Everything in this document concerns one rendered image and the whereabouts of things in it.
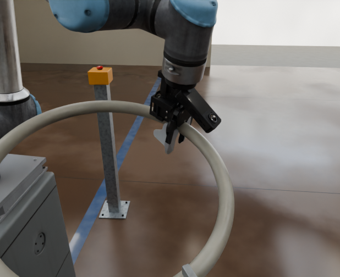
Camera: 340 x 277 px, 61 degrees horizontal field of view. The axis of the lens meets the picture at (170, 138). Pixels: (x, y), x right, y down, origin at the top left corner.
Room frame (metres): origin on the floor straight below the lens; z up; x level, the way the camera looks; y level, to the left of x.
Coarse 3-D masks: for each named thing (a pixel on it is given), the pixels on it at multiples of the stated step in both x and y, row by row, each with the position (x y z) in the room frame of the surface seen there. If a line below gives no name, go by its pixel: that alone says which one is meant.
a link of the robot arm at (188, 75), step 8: (168, 64) 0.59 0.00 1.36; (168, 72) 0.59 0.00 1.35; (176, 72) 0.58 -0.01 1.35; (184, 72) 0.57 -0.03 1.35; (192, 72) 0.58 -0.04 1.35; (200, 72) 0.59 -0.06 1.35; (176, 80) 0.58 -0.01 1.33; (184, 80) 0.58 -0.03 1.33; (192, 80) 0.58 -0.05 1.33; (200, 80) 0.60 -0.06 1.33
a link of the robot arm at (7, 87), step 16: (0, 0) 0.92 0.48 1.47; (0, 16) 0.92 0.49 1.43; (0, 32) 0.91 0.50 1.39; (16, 32) 0.97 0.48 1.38; (0, 48) 0.91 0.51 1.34; (16, 48) 0.96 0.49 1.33; (0, 64) 0.91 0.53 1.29; (16, 64) 0.95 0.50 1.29; (0, 80) 0.91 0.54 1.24; (16, 80) 0.94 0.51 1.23; (0, 96) 0.90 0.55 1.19; (16, 96) 0.93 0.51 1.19; (32, 96) 1.02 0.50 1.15; (0, 112) 0.89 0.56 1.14; (16, 112) 0.91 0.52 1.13; (32, 112) 0.97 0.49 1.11; (0, 128) 0.87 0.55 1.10
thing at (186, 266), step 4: (188, 264) 0.31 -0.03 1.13; (184, 268) 0.30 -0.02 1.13; (188, 268) 0.30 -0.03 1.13; (184, 272) 0.30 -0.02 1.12; (188, 272) 0.29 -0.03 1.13; (192, 272) 0.29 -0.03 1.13; (184, 276) 0.30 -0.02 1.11; (188, 276) 0.29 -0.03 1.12; (192, 276) 0.29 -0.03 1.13; (196, 276) 0.29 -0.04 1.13
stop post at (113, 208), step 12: (96, 72) 1.70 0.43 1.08; (108, 72) 1.72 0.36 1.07; (96, 84) 1.70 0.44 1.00; (108, 84) 1.70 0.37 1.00; (96, 96) 1.72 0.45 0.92; (108, 96) 1.74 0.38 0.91; (108, 120) 1.72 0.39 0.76; (108, 132) 1.72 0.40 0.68; (108, 144) 1.72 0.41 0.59; (108, 156) 1.72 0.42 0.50; (108, 168) 1.72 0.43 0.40; (108, 180) 1.72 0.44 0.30; (108, 192) 1.72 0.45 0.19; (108, 204) 1.72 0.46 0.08; (120, 204) 1.79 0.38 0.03; (108, 216) 1.67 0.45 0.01; (120, 216) 1.67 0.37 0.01
